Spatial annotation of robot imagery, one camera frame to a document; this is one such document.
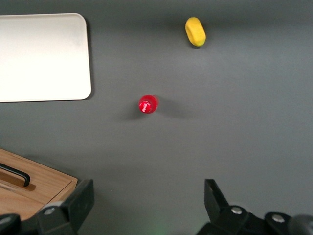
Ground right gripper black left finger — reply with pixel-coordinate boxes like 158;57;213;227
0;179;95;235

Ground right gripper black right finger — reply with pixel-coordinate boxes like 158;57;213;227
195;179;313;235

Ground wooden drawer front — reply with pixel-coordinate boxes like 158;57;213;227
0;149;73;204

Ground light wooden board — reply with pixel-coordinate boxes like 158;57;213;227
0;148;79;221

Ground white rectangular tray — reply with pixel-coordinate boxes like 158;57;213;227
0;13;92;103

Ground black drawer handle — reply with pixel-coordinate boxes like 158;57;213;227
0;163;31;188

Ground yellow sponge ring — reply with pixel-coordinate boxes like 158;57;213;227
184;17;207;47

